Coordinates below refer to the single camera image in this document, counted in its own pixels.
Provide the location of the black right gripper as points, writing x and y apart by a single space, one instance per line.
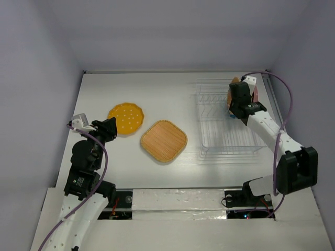
236 98

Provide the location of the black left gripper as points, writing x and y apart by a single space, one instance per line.
107 127

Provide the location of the pink polka dot plate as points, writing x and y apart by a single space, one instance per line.
255 95

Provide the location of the rounded woven bamboo plate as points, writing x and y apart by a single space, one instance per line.
229 98

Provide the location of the yellow polka dot plate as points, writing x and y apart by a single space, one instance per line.
129 117

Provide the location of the square woven bamboo tray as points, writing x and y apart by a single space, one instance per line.
164 141

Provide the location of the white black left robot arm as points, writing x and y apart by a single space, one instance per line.
86 194

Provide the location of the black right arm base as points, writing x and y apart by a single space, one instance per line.
239 205

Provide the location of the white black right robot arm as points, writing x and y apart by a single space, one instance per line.
295 167

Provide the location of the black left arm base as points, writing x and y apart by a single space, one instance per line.
121 209

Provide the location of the foil covered front bar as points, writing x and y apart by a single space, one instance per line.
178 204

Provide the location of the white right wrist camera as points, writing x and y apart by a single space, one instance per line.
251 82

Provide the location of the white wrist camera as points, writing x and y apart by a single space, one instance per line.
80 122
251 82

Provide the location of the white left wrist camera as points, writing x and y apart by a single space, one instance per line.
80 122

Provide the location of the white wire dish rack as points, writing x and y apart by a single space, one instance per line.
220 135

